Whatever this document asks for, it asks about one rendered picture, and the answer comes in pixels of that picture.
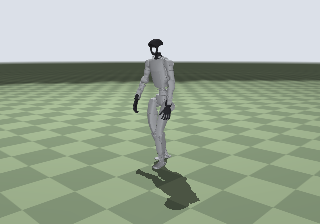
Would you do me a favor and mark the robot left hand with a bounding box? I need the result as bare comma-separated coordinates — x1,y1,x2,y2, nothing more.
160,100,172,120

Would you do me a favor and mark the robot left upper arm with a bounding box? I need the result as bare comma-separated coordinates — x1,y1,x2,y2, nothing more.
163,59,176,87

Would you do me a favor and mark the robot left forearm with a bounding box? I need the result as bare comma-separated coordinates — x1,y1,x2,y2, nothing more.
166,79,175,105

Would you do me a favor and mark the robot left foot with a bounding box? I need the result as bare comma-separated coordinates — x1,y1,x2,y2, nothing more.
153,162,166,169

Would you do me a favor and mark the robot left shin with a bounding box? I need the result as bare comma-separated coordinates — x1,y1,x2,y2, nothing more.
155,132,166,164

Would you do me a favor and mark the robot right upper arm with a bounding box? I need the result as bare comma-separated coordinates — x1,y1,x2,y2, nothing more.
141,59,151,84

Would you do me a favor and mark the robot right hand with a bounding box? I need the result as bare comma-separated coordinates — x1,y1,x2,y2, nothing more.
133,94,140,113

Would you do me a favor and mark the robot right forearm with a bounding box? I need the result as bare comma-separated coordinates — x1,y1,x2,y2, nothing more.
135,80,146,99

